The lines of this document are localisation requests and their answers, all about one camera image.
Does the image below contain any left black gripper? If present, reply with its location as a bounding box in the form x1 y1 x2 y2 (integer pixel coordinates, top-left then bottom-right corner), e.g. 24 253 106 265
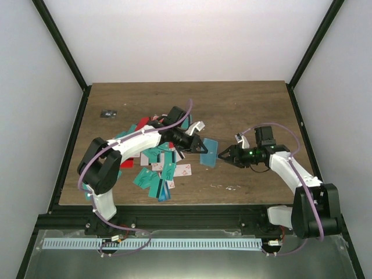
171 128 208 153

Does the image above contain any blue leather card holder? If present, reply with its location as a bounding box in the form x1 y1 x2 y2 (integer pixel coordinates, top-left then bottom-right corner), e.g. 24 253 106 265
200 138 219 168

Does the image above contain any blue card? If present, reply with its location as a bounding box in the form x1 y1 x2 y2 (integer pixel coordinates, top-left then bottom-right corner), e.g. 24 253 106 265
158 181 171 202

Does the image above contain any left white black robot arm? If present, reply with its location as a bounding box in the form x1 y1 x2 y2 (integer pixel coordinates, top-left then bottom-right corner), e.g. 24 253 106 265
77 106 208 235

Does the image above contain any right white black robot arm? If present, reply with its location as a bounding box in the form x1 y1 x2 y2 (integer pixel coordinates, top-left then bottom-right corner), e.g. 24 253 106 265
218 123 342 240

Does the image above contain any white card red pattern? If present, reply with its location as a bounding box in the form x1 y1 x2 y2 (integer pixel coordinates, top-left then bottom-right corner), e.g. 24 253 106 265
174 164 192 177

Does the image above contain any teal vertical card centre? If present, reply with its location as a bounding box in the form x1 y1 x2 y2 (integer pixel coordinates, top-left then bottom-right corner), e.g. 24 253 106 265
160 151 177 181

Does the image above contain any teal VIP card front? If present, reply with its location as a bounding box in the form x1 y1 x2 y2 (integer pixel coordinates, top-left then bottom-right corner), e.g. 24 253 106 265
133 167 159 189

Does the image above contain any teal striped card front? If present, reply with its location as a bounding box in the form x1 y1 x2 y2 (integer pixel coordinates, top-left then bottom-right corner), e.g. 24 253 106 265
148 177 163 198

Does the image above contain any red card black stripe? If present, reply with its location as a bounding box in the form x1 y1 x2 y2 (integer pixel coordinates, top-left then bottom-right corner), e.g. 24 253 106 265
135 117 152 131

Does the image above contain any teal card far left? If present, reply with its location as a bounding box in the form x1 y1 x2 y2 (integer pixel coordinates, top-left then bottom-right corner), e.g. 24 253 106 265
115 124 137 139

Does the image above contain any red card lower left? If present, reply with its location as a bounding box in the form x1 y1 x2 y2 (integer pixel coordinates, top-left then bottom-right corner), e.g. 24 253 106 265
120 158 134 169

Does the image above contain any small black card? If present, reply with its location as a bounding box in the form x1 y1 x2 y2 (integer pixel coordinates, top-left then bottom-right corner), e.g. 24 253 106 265
100 110 117 118

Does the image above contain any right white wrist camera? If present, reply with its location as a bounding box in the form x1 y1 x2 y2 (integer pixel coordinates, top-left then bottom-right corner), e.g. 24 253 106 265
235 133 250 149

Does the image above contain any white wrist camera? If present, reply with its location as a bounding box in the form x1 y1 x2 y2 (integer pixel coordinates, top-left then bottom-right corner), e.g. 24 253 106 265
235 133 250 149
185 121 205 136

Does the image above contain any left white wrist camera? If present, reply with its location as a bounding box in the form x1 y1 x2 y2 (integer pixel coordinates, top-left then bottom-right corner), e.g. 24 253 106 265
185 121 205 136

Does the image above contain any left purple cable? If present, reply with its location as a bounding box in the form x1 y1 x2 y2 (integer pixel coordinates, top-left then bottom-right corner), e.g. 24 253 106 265
78 98 194 258

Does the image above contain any purple cable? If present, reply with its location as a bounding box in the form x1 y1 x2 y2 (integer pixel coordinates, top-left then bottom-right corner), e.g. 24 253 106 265
78 98 194 258
241 122 326 257

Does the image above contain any black aluminium frame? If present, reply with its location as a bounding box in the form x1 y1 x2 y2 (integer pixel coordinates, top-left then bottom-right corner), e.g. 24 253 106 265
16 0 366 279

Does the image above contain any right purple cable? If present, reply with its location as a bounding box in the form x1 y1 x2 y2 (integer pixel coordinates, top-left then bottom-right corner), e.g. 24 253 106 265
241 122 326 257

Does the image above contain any light blue slotted rail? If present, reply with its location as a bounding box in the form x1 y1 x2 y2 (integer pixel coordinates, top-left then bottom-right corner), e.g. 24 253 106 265
42 238 262 251

